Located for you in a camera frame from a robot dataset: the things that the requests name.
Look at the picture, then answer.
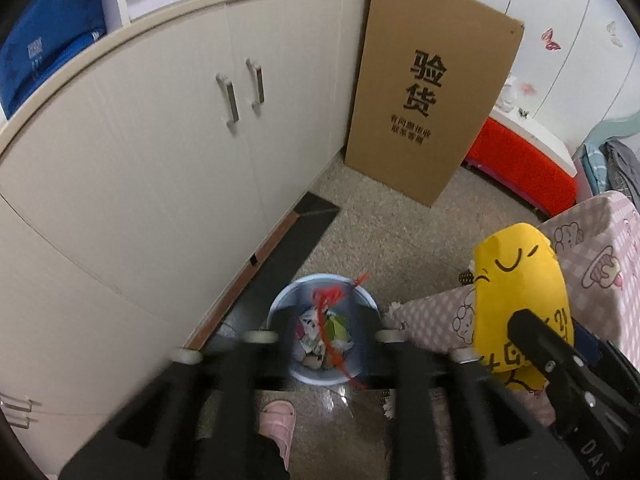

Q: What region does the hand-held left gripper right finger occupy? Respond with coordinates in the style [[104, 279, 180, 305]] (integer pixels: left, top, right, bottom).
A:
[[362, 306, 587, 480]]

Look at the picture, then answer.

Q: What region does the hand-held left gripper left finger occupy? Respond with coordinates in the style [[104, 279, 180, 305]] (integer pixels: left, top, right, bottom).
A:
[[57, 306, 297, 480]]

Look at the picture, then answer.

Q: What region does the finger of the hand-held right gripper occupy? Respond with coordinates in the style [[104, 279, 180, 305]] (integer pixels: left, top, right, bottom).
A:
[[507, 309, 617, 432], [572, 317, 626, 377]]

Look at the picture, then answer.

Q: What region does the yellow snack packet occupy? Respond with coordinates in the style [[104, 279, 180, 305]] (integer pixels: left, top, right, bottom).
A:
[[472, 222, 575, 393]]

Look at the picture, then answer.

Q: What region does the light blue plastic bin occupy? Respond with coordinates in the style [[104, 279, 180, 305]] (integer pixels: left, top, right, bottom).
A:
[[266, 273, 377, 386]]

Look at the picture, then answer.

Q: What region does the red string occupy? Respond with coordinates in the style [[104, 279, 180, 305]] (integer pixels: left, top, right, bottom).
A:
[[310, 272, 371, 391]]

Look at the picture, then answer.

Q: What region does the pink slipper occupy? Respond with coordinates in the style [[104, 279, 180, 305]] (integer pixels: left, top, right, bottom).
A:
[[257, 400, 297, 466]]

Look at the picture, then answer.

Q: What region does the person's dark trouser leg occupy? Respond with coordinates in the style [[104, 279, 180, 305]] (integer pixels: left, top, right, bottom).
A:
[[195, 435, 291, 480]]

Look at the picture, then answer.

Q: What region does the pink checked tablecloth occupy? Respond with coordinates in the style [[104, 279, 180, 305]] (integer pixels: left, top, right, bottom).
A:
[[384, 191, 640, 480]]

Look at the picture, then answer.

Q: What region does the blue striped pillow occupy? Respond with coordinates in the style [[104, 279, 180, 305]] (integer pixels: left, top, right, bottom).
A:
[[575, 143, 607, 196]]

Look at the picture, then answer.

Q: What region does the grey quilt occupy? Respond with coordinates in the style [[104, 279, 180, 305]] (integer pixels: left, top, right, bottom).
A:
[[600, 140, 640, 201]]

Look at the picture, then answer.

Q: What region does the red storage bench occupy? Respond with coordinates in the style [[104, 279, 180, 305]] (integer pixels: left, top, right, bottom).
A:
[[462, 105, 581, 216]]

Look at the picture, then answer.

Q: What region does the cream low cabinet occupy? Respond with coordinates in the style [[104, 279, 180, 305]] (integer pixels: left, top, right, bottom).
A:
[[0, 0, 373, 476]]

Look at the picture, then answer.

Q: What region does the teal bunk bed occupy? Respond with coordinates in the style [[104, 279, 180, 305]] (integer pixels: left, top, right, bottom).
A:
[[582, 110, 640, 148]]

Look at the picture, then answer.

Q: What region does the white plastic bag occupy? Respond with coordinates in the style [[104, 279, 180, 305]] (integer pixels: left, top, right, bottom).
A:
[[497, 76, 518, 111]]

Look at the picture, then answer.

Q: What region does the white wardrobe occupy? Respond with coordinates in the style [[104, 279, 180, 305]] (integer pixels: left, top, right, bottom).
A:
[[432, 0, 640, 161]]

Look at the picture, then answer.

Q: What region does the tall cardboard box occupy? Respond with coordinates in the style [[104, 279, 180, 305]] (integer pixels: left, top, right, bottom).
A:
[[344, 0, 525, 208]]

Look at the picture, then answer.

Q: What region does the blue shopping bag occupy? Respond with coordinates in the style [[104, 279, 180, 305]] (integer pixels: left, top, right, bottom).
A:
[[0, 0, 108, 121]]

